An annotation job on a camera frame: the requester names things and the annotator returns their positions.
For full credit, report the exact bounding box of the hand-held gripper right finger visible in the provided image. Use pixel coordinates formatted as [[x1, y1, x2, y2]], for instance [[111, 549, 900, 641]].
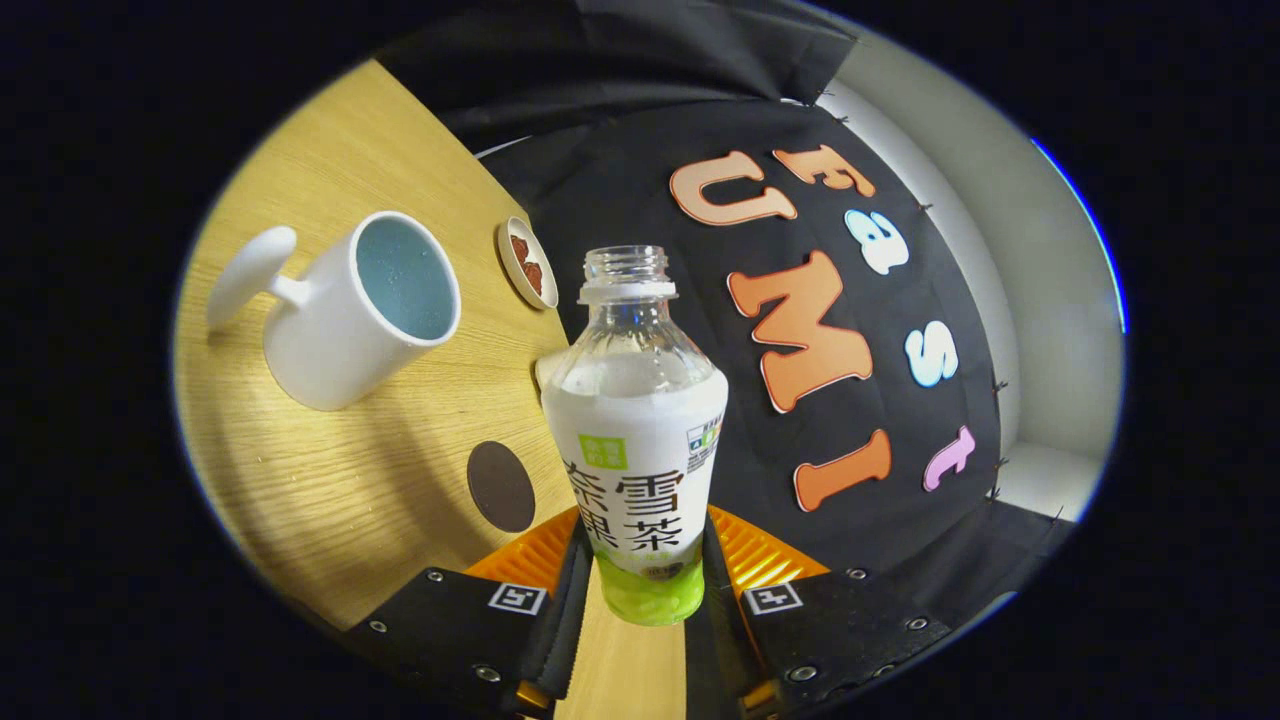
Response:
[[700, 505, 956, 720]]

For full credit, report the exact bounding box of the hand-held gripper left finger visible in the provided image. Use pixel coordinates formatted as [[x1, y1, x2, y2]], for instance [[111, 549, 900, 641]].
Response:
[[345, 505, 596, 720]]

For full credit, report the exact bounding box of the dark brown round coaster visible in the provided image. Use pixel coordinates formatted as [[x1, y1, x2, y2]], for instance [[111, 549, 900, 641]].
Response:
[[466, 440, 538, 534]]

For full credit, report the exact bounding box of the clear juice bottle white label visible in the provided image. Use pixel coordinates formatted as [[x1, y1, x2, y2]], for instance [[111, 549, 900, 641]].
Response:
[[540, 245, 731, 628]]

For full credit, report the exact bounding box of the white cup with handle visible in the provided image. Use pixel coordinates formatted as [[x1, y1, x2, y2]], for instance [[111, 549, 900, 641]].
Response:
[[205, 210, 463, 413]]

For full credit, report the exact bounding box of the wooden table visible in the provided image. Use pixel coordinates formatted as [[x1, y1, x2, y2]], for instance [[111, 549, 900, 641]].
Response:
[[172, 58, 691, 720]]

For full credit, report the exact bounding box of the cream white kitchen appliance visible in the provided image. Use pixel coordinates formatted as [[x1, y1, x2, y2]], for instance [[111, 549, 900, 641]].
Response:
[[533, 350, 573, 397]]

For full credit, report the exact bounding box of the white round plate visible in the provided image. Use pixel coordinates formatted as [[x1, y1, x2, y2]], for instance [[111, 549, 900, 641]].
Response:
[[496, 216, 559, 311]]

